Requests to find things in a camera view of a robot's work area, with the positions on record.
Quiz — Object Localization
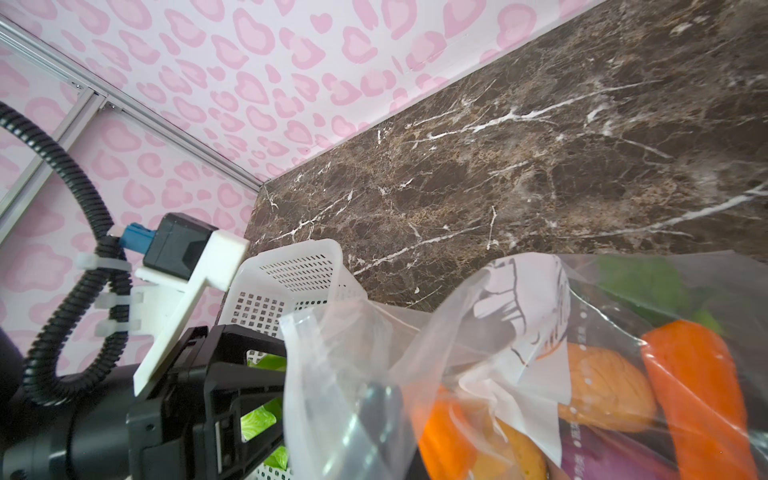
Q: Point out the orange tomato toy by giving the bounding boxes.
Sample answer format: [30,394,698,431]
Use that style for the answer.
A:
[418,387,477,479]

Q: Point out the purple onion toy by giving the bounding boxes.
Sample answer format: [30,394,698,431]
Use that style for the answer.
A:
[560,421,679,479]

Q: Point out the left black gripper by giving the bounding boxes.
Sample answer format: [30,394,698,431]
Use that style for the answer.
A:
[1,325,286,479]

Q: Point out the white perforated plastic basket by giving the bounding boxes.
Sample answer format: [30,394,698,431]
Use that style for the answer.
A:
[206,239,367,479]

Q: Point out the small orange fruit toy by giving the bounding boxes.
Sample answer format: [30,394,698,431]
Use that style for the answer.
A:
[558,343,657,433]

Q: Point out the yellow potato toy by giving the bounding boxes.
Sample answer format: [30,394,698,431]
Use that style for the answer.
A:
[471,420,549,479]

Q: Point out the green lettuce toy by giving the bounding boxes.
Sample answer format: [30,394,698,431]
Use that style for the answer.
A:
[241,353,289,472]

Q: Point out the clear zip top bag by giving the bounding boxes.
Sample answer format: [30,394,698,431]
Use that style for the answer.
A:
[278,250,768,480]

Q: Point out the orange carrot toy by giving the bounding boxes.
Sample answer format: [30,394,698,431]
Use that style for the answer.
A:
[596,254,760,480]

